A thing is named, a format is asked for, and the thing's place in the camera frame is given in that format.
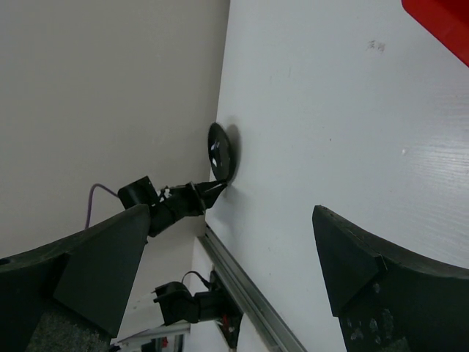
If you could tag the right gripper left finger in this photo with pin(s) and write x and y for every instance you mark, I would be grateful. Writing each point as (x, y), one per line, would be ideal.
(71, 294)

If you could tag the red plastic bin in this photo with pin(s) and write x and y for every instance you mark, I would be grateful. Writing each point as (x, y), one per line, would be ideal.
(446, 20)

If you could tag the black plate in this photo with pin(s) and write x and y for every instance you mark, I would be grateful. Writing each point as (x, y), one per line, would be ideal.
(219, 152)

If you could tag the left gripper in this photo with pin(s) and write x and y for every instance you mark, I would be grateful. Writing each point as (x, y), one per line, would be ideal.
(183, 201)

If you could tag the aluminium rail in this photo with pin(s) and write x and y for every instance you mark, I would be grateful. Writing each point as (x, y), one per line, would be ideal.
(272, 329)

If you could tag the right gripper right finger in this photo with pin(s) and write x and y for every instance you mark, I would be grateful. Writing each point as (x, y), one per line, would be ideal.
(386, 297)

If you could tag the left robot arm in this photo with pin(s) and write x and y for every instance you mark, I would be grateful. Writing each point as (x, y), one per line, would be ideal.
(176, 302)

